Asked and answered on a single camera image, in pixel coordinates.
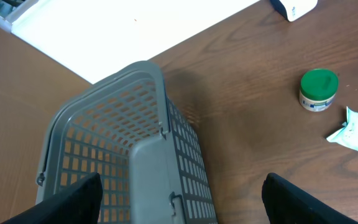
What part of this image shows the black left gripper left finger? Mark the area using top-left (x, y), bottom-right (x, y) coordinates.
top-left (3, 172), bottom-right (103, 224)

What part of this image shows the green lid jar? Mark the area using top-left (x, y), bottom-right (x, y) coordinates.
top-left (299, 68), bottom-right (339, 112)

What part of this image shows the white barcode scanner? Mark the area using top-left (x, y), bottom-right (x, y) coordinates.
top-left (270, 0), bottom-right (318, 22)

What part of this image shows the white window frame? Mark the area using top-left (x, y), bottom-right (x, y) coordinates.
top-left (0, 0), bottom-right (38, 32)

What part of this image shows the grey plastic basket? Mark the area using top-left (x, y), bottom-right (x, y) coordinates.
top-left (36, 61), bottom-right (217, 223)

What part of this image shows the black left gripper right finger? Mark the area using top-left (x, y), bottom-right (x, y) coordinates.
top-left (262, 172), bottom-right (358, 224)

